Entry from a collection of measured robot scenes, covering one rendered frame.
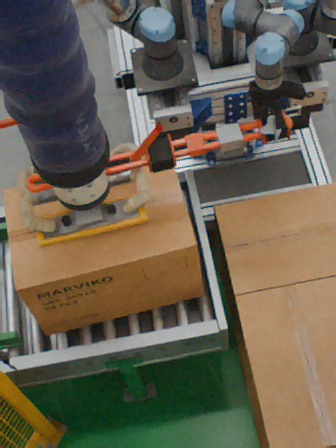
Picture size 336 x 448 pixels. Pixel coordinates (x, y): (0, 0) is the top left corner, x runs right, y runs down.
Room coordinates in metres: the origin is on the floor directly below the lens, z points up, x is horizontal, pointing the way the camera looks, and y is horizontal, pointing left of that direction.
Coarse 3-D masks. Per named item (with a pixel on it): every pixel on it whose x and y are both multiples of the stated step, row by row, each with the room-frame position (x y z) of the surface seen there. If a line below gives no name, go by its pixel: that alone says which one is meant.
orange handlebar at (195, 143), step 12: (0, 120) 1.51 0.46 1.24; (12, 120) 1.50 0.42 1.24; (288, 120) 1.29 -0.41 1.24; (180, 144) 1.28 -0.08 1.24; (192, 144) 1.26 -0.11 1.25; (204, 144) 1.26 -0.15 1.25; (216, 144) 1.25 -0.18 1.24; (120, 156) 1.27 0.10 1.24; (180, 156) 1.24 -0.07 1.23; (192, 156) 1.24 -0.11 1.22; (108, 168) 1.24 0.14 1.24; (120, 168) 1.23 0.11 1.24; (132, 168) 1.23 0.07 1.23; (36, 180) 1.25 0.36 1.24
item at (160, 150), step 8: (160, 136) 1.31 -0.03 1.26; (168, 136) 1.30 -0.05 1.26; (152, 144) 1.29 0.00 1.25; (160, 144) 1.28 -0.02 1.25; (168, 144) 1.28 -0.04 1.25; (152, 152) 1.26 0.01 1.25; (160, 152) 1.26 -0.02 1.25; (168, 152) 1.25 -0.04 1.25; (152, 160) 1.23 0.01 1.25; (160, 160) 1.22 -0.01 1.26; (168, 160) 1.22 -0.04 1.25; (152, 168) 1.22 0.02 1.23; (160, 168) 1.22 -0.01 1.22; (168, 168) 1.22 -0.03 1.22
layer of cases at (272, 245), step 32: (288, 192) 1.47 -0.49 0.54; (320, 192) 1.44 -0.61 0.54; (224, 224) 1.38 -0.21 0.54; (256, 224) 1.35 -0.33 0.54; (288, 224) 1.32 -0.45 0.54; (320, 224) 1.30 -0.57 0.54; (224, 256) 1.28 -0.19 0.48; (256, 256) 1.22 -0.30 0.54; (288, 256) 1.19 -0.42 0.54; (320, 256) 1.16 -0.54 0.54; (256, 288) 1.09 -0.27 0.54; (288, 288) 1.06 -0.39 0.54; (320, 288) 1.04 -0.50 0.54; (256, 320) 0.96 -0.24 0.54; (288, 320) 0.94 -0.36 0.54; (320, 320) 0.91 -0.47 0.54; (256, 352) 0.84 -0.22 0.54; (288, 352) 0.82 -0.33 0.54; (320, 352) 0.80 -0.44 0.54; (256, 384) 0.73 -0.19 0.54; (288, 384) 0.71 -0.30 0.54; (320, 384) 0.69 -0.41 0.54; (256, 416) 0.69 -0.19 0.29; (288, 416) 0.60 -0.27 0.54; (320, 416) 0.58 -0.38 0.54
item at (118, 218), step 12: (108, 204) 1.19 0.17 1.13; (120, 204) 1.18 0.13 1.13; (144, 204) 1.17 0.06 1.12; (48, 216) 1.19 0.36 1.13; (60, 216) 1.18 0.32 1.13; (72, 216) 1.17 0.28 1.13; (108, 216) 1.15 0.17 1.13; (120, 216) 1.14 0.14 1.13; (132, 216) 1.13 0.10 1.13; (144, 216) 1.13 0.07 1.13; (60, 228) 1.14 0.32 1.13; (72, 228) 1.13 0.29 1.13; (84, 228) 1.12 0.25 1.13; (96, 228) 1.12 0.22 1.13; (108, 228) 1.11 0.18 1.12; (120, 228) 1.11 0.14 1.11; (48, 240) 1.11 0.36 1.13; (60, 240) 1.10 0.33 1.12
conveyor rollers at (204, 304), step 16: (192, 224) 1.41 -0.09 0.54; (16, 304) 1.21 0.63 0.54; (176, 304) 1.08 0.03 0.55; (208, 304) 1.06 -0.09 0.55; (16, 320) 1.14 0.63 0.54; (32, 320) 1.13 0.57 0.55; (112, 320) 1.07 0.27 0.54; (128, 320) 1.06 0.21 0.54; (160, 320) 1.03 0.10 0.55; (176, 320) 1.03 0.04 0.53; (208, 320) 1.00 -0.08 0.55; (32, 336) 1.07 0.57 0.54; (64, 336) 1.04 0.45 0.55; (80, 336) 1.03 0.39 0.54; (112, 336) 1.01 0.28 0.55; (16, 352) 1.01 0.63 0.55; (32, 352) 1.00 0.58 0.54
